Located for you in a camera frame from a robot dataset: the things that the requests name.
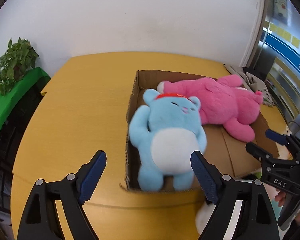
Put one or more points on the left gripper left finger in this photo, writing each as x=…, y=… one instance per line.
x=40, y=217

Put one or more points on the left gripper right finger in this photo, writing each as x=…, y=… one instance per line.
x=256, y=219

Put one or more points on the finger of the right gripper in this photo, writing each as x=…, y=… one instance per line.
x=289, y=141
x=263, y=156

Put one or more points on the white plush toy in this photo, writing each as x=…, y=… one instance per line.
x=203, y=216

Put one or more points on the blue plush bear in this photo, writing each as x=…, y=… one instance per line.
x=166, y=130

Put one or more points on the operator right hand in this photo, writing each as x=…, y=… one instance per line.
x=280, y=198

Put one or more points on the cardboard box tray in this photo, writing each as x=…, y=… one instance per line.
x=225, y=152

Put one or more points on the pink plush bear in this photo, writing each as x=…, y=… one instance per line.
x=223, y=102

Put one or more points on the grey tote bag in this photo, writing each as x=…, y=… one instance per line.
x=252, y=83

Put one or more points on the green table cloth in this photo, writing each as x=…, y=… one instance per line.
x=33, y=77

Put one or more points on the green potted plant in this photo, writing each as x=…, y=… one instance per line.
x=15, y=62

